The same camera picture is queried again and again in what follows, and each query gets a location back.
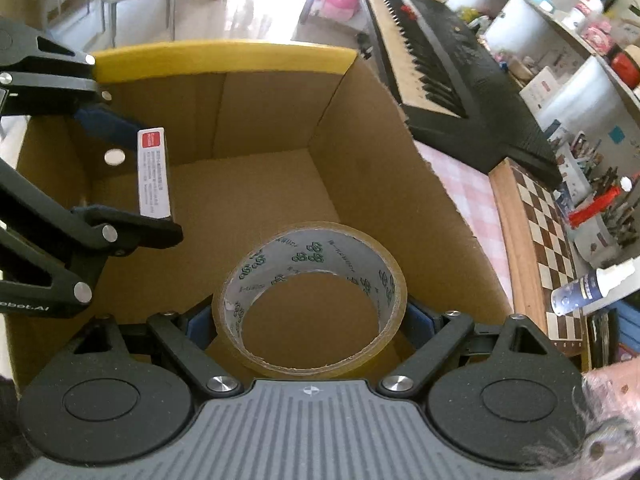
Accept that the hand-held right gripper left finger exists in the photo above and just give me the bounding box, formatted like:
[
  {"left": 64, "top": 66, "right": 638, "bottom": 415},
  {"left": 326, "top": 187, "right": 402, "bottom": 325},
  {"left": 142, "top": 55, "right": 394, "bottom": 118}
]
[{"left": 75, "top": 302, "right": 242, "bottom": 397}]

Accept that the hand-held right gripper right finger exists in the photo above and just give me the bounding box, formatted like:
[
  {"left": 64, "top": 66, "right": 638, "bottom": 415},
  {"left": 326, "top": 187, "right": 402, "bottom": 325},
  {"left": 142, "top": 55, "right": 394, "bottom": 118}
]
[{"left": 377, "top": 300, "right": 553, "bottom": 397}]

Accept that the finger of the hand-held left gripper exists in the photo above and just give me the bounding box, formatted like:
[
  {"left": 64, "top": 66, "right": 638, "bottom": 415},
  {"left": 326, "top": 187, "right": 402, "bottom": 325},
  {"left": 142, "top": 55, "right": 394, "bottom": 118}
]
[
  {"left": 0, "top": 160, "right": 184, "bottom": 319},
  {"left": 0, "top": 17, "right": 151, "bottom": 151}
]

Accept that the small box white red label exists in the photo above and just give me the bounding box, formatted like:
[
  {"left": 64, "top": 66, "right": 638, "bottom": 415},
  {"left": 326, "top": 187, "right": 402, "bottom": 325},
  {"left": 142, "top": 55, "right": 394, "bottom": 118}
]
[{"left": 136, "top": 128, "right": 174, "bottom": 221}]

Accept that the clear packing tape roll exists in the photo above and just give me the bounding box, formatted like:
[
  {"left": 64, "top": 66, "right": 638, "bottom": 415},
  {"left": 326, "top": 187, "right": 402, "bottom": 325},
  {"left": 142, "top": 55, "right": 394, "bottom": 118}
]
[{"left": 212, "top": 220, "right": 408, "bottom": 377}]

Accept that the yellow cardboard box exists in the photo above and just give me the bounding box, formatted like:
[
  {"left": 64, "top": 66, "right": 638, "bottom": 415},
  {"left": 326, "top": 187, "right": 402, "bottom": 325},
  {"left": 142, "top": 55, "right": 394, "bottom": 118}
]
[{"left": 4, "top": 40, "right": 516, "bottom": 398}]

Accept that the wooden chessboard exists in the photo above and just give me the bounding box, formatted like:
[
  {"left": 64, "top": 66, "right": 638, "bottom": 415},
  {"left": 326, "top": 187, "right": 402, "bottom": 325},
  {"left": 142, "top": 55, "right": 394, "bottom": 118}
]
[{"left": 489, "top": 157, "right": 595, "bottom": 372}]

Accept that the white spray bottle blue label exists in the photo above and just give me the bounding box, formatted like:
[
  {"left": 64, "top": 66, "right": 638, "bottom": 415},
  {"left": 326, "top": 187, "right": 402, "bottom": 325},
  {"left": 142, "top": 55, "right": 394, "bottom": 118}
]
[{"left": 550, "top": 262, "right": 640, "bottom": 317}]

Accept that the pen holder with pens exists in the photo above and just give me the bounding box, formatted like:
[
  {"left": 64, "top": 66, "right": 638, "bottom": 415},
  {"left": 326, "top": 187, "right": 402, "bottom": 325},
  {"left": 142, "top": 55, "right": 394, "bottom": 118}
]
[{"left": 570, "top": 170, "right": 640, "bottom": 267}]

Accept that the red bottle white cap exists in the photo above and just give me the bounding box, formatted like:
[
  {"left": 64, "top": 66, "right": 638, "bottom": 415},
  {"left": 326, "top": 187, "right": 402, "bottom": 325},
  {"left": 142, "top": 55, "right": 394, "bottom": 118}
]
[{"left": 567, "top": 178, "right": 633, "bottom": 229}]

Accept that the black electronic keyboard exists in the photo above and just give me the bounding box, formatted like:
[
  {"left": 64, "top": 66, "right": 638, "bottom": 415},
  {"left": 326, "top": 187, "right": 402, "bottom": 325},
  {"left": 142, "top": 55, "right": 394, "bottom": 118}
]
[{"left": 357, "top": 0, "right": 564, "bottom": 187}]

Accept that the white shelf unit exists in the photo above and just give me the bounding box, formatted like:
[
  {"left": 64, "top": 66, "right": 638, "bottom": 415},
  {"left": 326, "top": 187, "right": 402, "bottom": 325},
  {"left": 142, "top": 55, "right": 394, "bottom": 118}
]
[{"left": 444, "top": 0, "right": 640, "bottom": 161}]

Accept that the white bottle red label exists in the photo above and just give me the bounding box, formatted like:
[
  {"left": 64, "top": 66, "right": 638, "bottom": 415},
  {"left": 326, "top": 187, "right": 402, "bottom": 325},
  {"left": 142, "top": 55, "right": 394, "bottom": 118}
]
[{"left": 564, "top": 0, "right": 607, "bottom": 32}]

